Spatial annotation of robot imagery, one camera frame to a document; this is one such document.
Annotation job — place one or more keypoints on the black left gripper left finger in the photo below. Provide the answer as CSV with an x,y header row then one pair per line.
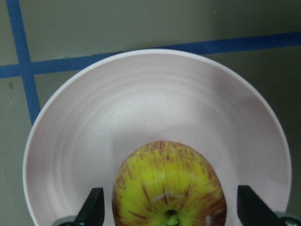
x,y
92,211

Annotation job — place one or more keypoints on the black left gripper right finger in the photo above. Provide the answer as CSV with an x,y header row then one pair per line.
x,y
252,210

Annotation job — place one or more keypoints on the red yellow apple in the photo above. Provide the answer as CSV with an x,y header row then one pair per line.
x,y
166,183

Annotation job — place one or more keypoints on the pink plate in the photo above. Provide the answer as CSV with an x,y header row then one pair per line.
x,y
94,121

